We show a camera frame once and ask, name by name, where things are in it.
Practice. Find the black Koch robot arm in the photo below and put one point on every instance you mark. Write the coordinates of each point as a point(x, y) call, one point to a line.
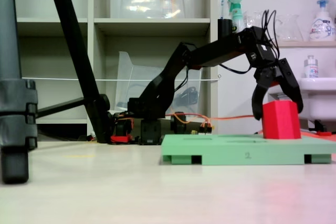
point(210, 53)

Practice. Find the red octagonal pillar block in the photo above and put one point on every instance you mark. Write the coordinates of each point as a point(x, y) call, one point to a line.
point(281, 121)

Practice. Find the thin black tripod leg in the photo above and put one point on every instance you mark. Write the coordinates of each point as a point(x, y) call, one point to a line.
point(71, 24)

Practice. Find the clear glass beaker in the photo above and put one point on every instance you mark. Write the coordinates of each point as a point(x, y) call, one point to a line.
point(253, 19)

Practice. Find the blue white toothbrush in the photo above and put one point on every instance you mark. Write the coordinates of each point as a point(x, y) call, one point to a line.
point(222, 6)

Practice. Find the thick grey tripod leg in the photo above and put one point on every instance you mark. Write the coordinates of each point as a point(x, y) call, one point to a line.
point(11, 103)

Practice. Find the white sink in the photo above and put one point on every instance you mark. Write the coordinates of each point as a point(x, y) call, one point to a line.
point(320, 98)

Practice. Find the light wooden ledge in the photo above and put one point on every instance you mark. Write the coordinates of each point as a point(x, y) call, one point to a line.
point(309, 44)

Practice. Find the beige shelf unit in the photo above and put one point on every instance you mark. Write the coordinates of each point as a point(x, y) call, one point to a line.
point(90, 51)

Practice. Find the clear plastic file tray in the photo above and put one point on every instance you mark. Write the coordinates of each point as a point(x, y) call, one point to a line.
point(126, 77)

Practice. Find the small clear sanitizer bottle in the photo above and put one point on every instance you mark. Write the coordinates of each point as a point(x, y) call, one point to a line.
point(311, 70)

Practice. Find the black cup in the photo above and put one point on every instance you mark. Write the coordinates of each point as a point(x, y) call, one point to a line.
point(225, 27)

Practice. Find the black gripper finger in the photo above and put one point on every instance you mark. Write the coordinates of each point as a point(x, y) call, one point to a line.
point(290, 82)
point(258, 95)

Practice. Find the green shape-hole board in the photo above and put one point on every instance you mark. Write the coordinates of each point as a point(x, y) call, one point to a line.
point(236, 150)

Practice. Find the clear glass pitcher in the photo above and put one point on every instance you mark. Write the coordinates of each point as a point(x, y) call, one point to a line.
point(291, 30)

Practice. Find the white foam soap bottle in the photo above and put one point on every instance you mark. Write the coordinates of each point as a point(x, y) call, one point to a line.
point(321, 27)

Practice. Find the green spray bottle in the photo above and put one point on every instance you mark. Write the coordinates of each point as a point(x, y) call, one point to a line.
point(236, 16)

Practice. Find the black round motor block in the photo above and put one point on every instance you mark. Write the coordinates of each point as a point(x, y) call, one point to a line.
point(179, 124)

